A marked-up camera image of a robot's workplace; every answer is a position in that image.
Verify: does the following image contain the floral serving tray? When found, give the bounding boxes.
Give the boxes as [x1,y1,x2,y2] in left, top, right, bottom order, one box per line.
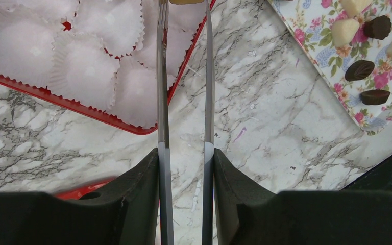
[271,1,392,135]

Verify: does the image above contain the red box lid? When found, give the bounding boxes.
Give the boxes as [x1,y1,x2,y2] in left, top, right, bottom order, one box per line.
[54,178,114,200]

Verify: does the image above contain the dark leaf chocolate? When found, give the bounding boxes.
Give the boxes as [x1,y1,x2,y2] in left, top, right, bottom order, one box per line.
[345,60,375,82]

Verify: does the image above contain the white square chocolate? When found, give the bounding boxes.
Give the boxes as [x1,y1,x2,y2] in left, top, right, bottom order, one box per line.
[331,18,360,47]

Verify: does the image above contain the dark round chocolate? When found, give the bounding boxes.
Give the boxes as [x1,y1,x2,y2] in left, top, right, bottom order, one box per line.
[363,15,392,40]

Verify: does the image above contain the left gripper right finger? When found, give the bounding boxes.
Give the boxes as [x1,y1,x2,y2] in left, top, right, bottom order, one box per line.
[213,149,392,244]

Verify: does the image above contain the white chocolate block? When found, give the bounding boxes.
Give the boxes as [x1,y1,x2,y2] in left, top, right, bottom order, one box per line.
[340,0,372,18]

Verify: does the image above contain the dark oval chocolate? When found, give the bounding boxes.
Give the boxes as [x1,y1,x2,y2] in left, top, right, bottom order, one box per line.
[360,89,391,106]

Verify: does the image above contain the red chocolate box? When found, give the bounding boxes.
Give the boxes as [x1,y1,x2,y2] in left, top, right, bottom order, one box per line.
[0,0,217,136]

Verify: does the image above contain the white paper cupcake liner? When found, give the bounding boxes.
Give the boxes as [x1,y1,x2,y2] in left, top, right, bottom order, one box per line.
[0,17,64,88]

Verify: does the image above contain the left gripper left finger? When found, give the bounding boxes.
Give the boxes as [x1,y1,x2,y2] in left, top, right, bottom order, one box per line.
[0,149,159,244]

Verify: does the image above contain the metal serving tongs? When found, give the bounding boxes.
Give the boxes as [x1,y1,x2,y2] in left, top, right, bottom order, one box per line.
[156,1,215,244]

